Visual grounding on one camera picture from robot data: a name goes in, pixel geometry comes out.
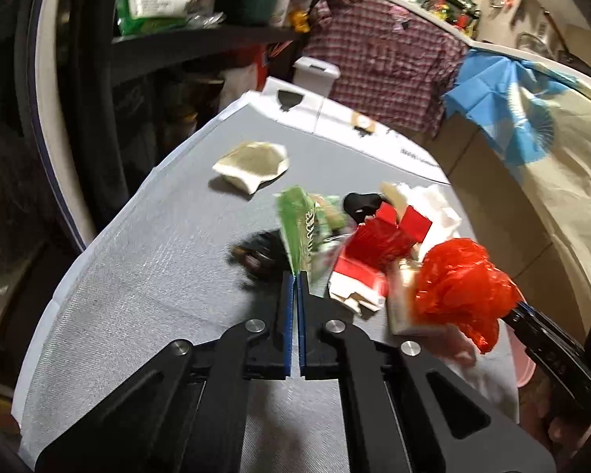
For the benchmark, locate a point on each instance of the blue cloth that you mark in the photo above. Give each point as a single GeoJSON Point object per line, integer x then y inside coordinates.
{"type": "Point", "coordinates": [502, 108]}

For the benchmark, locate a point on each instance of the white cardboard box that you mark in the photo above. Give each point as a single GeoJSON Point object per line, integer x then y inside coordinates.
{"type": "Point", "coordinates": [325, 113]}

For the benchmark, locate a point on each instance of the yellow toy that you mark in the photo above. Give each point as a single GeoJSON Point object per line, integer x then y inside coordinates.
{"type": "Point", "coordinates": [299, 20]}

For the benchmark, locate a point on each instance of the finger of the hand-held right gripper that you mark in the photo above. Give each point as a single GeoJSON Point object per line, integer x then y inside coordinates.
{"type": "Point", "coordinates": [532, 313]}
{"type": "Point", "coordinates": [519, 331]}

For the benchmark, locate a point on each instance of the black shelf rack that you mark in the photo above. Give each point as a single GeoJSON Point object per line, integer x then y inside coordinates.
{"type": "Point", "coordinates": [177, 49]}

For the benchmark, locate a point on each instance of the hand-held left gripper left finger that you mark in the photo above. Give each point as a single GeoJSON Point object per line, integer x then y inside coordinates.
{"type": "Point", "coordinates": [288, 305]}

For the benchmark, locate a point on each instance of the white tissue paper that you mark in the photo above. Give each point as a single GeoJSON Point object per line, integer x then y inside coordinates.
{"type": "Point", "coordinates": [438, 207]}

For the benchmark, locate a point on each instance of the green snack wrapper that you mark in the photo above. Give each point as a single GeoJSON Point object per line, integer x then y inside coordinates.
{"type": "Point", "coordinates": [295, 226]}

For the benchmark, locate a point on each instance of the crumpled beige paper cup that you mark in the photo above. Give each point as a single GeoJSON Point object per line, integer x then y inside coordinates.
{"type": "Point", "coordinates": [251, 165]}

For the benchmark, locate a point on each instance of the pink plastic bucket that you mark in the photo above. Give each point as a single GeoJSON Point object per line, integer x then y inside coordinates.
{"type": "Point", "coordinates": [524, 369]}

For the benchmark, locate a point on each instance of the red plaid shirt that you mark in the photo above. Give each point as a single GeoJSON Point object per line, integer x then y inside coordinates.
{"type": "Point", "coordinates": [384, 59]}

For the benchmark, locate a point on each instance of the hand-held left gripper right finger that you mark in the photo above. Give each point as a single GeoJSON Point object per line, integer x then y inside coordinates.
{"type": "Point", "coordinates": [303, 305]}

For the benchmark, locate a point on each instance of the white lidded bin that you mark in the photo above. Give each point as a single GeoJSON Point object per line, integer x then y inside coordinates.
{"type": "Point", "coordinates": [315, 74]}

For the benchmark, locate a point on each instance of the small black object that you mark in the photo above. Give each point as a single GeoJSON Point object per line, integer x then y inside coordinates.
{"type": "Point", "coordinates": [362, 204]}
{"type": "Point", "coordinates": [261, 256]}

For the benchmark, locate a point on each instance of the colourful toys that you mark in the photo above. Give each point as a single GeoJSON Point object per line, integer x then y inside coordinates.
{"type": "Point", "coordinates": [448, 7]}

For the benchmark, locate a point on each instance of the green and white packet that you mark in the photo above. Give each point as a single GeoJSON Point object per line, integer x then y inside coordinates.
{"type": "Point", "coordinates": [147, 2]}

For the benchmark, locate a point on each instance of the red plastic bag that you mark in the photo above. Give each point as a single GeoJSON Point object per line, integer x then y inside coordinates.
{"type": "Point", "coordinates": [458, 290]}

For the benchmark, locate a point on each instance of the red and white carton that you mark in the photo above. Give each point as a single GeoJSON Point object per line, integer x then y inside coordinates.
{"type": "Point", "coordinates": [369, 256]}

